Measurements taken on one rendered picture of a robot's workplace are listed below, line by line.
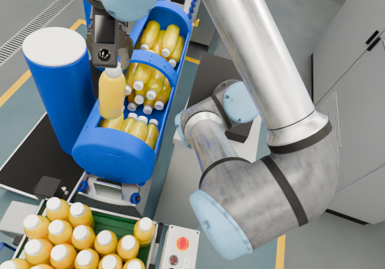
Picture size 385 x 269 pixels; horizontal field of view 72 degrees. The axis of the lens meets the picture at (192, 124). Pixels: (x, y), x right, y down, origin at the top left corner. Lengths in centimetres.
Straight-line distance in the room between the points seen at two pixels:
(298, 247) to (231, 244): 196
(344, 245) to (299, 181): 220
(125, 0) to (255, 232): 36
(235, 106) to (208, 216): 42
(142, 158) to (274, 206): 57
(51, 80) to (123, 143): 69
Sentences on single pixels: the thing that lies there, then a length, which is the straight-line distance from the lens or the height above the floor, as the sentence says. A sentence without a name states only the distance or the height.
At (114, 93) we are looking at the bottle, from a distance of 73.
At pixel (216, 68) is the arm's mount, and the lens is 99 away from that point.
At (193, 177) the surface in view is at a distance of 123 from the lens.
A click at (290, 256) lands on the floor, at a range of 231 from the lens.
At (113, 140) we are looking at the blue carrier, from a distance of 87.
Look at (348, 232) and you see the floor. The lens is 265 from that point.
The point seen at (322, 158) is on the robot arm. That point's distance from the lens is 40.
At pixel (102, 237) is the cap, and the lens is 90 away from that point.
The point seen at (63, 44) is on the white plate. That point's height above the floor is 104.
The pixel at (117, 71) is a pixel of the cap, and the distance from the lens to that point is 69.
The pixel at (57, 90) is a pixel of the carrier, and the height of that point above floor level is 87.
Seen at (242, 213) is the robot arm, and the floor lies 163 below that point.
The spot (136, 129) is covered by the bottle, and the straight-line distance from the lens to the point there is 99.
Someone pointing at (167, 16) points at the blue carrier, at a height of 115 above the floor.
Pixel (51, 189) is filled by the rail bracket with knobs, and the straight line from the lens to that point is 108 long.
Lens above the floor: 198
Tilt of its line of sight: 53 degrees down
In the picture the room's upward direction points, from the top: 19 degrees clockwise
